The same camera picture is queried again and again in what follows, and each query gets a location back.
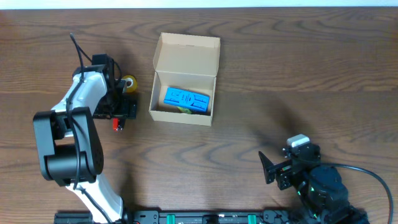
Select red black stapler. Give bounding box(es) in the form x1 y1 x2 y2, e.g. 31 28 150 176
113 118 126 132

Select yellow tape roll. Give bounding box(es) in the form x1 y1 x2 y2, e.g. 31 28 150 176
122 75 137 93

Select blue plastic tray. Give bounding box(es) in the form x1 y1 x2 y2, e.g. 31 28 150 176
164 87 210 113

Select yellow highlighter marker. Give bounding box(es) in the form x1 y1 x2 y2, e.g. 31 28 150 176
177 106 193 114

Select brown cardboard box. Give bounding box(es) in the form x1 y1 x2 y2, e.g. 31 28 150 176
149 32 221 126

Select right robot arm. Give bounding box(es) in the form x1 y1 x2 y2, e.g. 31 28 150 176
259 152 369 224

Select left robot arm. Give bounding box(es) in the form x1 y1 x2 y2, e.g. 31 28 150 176
33 54 137 223

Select right black cable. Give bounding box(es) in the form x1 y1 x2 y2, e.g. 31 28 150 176
320 162 394 224

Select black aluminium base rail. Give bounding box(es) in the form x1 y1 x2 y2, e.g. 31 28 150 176
53 210 296 224

